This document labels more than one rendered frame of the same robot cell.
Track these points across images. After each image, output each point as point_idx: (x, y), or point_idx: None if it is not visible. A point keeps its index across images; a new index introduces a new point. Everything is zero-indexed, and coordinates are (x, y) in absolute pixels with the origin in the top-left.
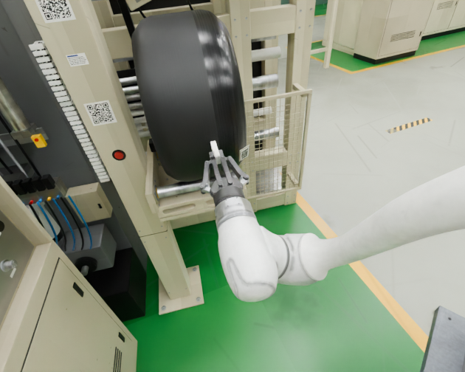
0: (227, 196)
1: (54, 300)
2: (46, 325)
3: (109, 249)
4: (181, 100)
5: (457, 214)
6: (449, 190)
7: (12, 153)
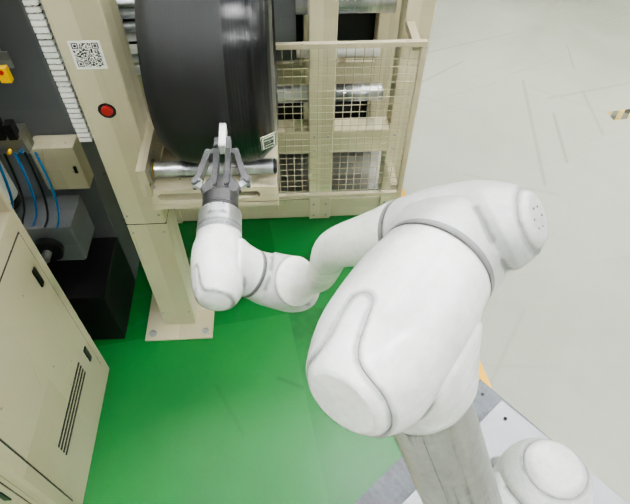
0: (214, 199)
1: (11, 281)
2: (1, 306)
3: (83, 233)
4: (186, 68)
5: (331, 254)
6: (330, 235)
7: None
